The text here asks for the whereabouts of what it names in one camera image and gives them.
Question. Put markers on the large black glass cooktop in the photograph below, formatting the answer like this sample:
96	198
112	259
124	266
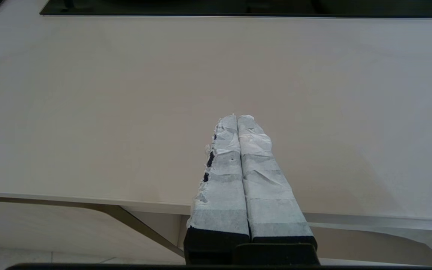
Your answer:
238	7

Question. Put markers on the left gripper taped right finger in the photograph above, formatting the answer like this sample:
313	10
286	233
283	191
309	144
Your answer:
272	195

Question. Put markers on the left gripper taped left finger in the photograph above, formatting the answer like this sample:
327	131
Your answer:
221	187

